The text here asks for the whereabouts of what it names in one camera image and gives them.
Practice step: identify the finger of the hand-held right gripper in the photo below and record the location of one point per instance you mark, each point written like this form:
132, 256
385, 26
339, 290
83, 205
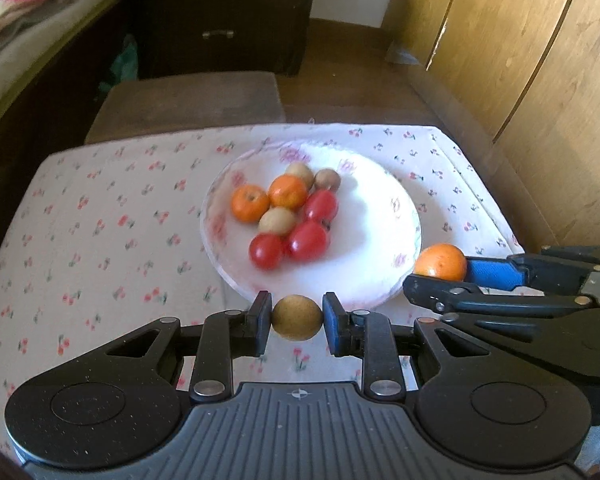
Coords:
492, 272
450, 297

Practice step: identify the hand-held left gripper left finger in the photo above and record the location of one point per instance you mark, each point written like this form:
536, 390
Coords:
262, 317

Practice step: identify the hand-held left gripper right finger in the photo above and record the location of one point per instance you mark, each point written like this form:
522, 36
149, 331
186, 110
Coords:
332, 325

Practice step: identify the orange mandarin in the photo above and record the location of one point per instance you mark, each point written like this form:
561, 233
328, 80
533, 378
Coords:
250, 203
288, 191
440, 261

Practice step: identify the small red tomato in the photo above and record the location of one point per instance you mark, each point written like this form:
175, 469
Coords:
266, 250
321, 205

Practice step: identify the large red tomato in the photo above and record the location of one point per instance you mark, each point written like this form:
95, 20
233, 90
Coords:
307, 240

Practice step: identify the white floral plate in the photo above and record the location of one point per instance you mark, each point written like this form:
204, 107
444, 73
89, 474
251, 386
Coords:
370, 240

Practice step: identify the cherry print tablecloth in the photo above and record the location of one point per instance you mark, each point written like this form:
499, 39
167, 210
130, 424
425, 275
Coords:
105, 235

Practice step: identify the light wooden wardrobe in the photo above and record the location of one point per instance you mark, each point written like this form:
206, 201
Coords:
530, 60

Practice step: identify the brown stool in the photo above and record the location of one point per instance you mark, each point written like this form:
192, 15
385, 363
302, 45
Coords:
190, 105

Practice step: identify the green bag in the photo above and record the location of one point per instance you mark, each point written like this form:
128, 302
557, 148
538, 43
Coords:
122, 65

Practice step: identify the dark wooden nightstand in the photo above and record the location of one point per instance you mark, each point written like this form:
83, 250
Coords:
230, 10

